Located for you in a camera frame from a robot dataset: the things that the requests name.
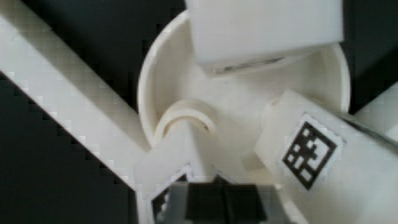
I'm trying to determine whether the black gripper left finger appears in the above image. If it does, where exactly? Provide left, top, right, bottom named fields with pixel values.
left=167, top=177, right=227, bottom=224

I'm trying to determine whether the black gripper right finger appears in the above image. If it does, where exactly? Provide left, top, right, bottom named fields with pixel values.
left=224, top=184, right=277, bottom=224

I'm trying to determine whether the white round stool seat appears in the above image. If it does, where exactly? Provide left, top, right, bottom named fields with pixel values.
left=138, top=14, right=350, bottom=170

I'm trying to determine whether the white stool leg with tag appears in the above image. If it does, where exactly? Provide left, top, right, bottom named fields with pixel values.
left=185, top=0, right=345, bottom=76

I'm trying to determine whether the white right obstacle rail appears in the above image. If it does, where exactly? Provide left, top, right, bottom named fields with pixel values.
left=355, top=82, right=398, bottom=142

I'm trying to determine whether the white obstacle rail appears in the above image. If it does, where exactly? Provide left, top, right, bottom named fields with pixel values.
left=0, top=0, right=149, bottom=188
left=355, top=82, right=398, bottom=142

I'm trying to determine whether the white front obstacle rail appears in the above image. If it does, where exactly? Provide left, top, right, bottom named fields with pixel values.
left=0, top=0, right=149, bottom=188

